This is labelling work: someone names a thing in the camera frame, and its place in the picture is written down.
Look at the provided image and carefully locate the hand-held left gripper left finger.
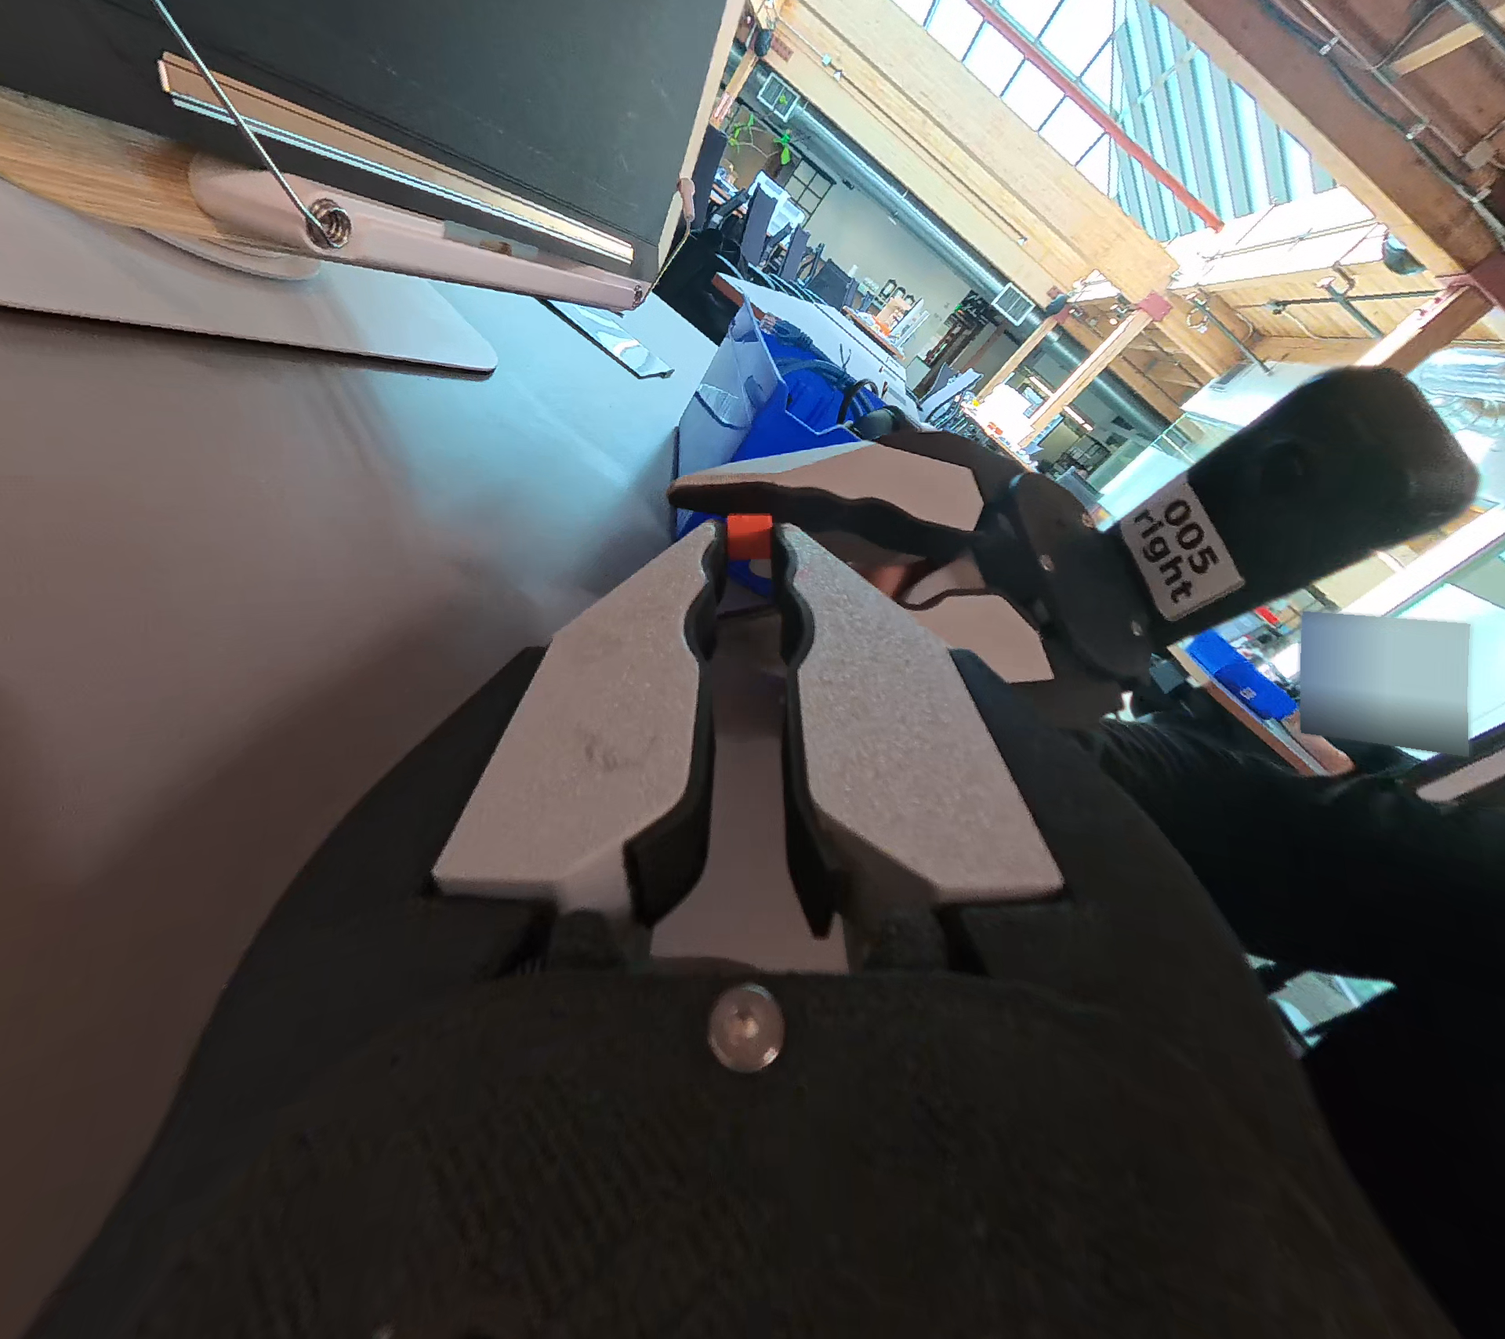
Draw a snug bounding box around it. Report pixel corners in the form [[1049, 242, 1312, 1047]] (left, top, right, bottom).
[[433, 532, 720, 921]]

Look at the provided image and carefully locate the blue plastic bin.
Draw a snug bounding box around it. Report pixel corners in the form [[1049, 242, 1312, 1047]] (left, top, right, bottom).
[[701, 316, 914, 470]]

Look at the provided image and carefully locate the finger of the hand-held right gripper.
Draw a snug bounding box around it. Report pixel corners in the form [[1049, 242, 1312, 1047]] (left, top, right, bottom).
[[771, 534, 1060, 686], [668, 426, 1002, 540]]

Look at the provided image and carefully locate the person's right forearm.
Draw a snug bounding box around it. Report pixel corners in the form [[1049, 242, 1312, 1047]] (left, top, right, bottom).
[[1094, 699, 1505, 987]]

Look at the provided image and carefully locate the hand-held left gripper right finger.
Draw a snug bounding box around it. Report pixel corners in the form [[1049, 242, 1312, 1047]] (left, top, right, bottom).
[[784, 532, 1068, 921]]

